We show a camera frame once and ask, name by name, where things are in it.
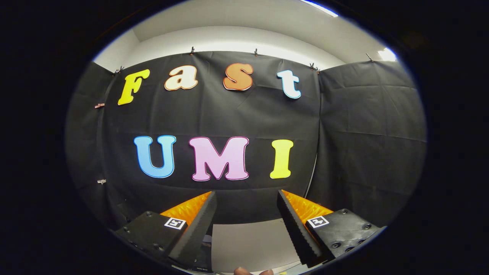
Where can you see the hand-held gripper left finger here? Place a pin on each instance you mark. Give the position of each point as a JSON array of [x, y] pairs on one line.
[[193, 231]]

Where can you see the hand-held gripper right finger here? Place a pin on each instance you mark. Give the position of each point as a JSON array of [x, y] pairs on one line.
[[296, 233]]

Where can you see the black backdrop cloth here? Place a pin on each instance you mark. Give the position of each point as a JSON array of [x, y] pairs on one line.
[[363, 133]]

